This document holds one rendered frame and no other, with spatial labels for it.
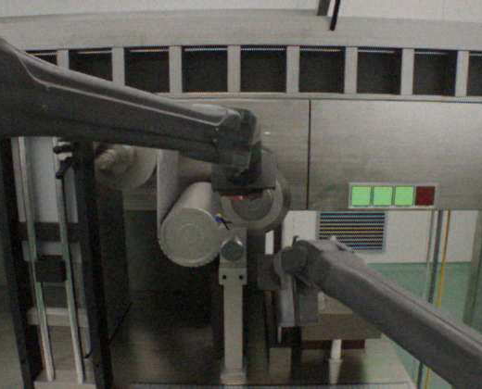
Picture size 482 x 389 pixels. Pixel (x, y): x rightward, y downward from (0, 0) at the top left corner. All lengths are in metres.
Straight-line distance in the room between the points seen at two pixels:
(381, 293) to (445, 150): 0.76
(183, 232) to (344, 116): 0.54
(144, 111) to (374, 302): 0.35
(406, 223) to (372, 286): 3.31
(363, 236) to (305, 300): 3.09
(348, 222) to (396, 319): 3.17
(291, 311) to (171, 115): 0.40
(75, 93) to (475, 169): 1.13
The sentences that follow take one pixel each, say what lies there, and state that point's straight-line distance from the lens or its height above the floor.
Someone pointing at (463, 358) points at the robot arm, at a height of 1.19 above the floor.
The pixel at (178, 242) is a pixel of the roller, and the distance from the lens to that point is 0.84.
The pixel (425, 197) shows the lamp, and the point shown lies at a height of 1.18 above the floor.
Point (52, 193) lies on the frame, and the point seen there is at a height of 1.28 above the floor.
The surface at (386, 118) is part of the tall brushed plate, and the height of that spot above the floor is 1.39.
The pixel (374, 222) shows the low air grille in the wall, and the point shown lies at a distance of 3.73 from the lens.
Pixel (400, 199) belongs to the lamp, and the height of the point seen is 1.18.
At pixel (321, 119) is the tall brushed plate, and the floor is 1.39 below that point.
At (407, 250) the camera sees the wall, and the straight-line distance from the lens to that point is 3.93.
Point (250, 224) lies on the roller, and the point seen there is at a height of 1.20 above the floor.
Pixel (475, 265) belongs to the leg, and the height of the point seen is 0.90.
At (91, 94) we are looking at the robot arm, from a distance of 0.31.
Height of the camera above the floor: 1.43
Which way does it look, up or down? 11 degrees down
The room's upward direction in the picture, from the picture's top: straight up
